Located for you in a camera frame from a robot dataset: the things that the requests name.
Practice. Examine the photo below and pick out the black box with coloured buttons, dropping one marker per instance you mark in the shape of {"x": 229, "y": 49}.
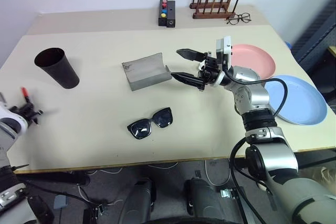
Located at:
{"x": 162, "y": 20}

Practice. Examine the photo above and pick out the black tapered cup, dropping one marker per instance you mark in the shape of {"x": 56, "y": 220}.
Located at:
{"x": 59, "y": 69}

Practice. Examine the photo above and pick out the blue plate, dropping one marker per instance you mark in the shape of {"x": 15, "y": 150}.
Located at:
{"x": 302, "y": 103}

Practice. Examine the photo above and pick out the dark perforated panel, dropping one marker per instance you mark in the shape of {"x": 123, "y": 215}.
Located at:
{"x": 317, "y": 37}

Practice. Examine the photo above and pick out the black framed clear eyeglasses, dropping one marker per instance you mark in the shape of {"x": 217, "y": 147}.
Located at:
{"x": 245, "y": 17}

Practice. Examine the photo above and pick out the pink plate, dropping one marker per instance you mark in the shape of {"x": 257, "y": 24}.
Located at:
{"x": 254, "y": 58}

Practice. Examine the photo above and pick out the plain black box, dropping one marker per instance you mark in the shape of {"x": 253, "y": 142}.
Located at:
{"x": 171, "y": 11}

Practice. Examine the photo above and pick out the brown wooden plate rack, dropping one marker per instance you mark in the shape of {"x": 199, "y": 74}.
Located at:
{"x": 210, "y": 14}

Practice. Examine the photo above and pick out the red capped black marker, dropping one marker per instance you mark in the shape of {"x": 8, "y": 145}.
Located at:
{"x": 24, "y": 92}

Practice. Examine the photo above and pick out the black sunglasses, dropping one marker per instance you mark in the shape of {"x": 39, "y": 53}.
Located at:
{"x": 141, "y": 129}

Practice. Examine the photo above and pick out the black table frame bar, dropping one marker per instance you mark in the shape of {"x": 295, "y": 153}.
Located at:
{"x": 52, "y": 178}

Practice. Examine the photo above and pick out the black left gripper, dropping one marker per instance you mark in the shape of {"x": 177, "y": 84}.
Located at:
{"x": 27, "y": 110}

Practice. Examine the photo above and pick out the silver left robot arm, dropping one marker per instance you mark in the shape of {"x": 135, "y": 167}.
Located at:
{"x": 6, "y": 136}

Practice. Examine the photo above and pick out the dark rounded robot leg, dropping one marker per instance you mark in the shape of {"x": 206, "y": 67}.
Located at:
{"x": 139, "y": 200}
{"x": 203, "y": 200}

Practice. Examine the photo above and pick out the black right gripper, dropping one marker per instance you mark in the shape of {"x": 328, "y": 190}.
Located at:
{"x": 211, "y": 73}

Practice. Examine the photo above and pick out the grey glasses case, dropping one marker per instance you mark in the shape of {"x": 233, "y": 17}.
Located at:
{"x": 145, "y": 73}

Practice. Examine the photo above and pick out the grey power adapter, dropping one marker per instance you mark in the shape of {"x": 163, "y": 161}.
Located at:
{"x": 60, "y": 201}

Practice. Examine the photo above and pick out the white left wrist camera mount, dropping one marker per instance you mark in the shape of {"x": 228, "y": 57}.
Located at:
{"x": 10, "y": 115}

